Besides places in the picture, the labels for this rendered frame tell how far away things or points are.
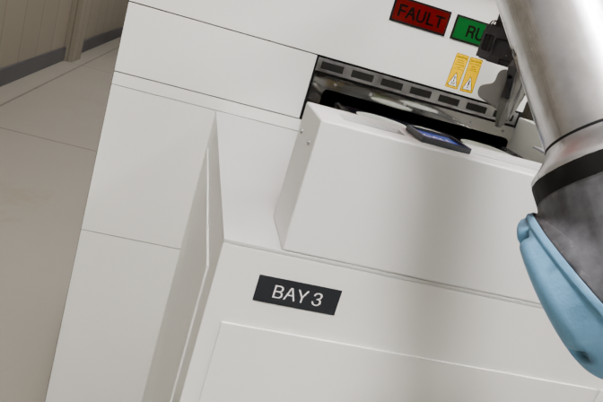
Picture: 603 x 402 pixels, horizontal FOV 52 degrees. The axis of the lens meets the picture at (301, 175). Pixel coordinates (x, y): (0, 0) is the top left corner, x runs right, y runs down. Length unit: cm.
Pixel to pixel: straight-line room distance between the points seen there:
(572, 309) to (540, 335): 38
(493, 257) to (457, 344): 11
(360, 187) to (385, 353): 20
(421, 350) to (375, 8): 72
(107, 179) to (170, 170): 12
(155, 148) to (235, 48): 25
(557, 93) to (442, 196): 24
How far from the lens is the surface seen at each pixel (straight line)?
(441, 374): 75
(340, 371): 72
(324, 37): 123
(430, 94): 129
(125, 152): 126
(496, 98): 106
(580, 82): 44
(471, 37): 131
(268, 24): 121
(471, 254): 69
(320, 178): 61
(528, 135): 133
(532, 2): 47
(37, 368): 181
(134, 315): 139
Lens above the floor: 106
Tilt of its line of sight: 15 degrees down
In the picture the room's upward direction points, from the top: 17 degrees clockwise
